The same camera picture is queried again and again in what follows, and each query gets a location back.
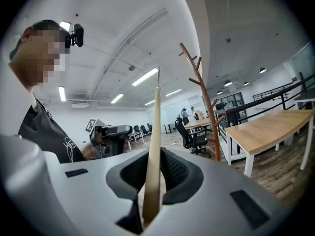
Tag person's head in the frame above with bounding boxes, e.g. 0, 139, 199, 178
8, 19, 72, 89

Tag person's left forearm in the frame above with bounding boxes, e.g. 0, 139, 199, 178
80, 141, 96, 161

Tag brown wooden coat rack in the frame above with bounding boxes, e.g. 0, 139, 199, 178
179, 42, 226, 162

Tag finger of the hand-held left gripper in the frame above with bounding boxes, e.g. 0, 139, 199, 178
107, 124, 133, 136

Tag black head-mounted camera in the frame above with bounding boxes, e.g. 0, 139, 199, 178
69, 23, 85, 48

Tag large wooden desk white legs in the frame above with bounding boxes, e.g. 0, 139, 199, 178
224, 108, 315, 178

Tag black metal railing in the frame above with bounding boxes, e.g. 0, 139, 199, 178
213, 72, 315, 142

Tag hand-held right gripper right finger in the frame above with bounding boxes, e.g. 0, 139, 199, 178
145, 146, 289, 236

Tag wooden hanger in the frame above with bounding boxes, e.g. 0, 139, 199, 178
142, 66, 162, 229

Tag person's black t-shirt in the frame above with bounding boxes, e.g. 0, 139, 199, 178
17, 96, 86, 164

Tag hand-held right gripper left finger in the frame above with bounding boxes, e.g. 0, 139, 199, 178
43, 147, 150, 236

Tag dark grey table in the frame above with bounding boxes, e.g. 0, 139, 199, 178
293, 88, 315, 111

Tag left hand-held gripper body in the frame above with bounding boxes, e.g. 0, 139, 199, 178
85, 118, 125, 160

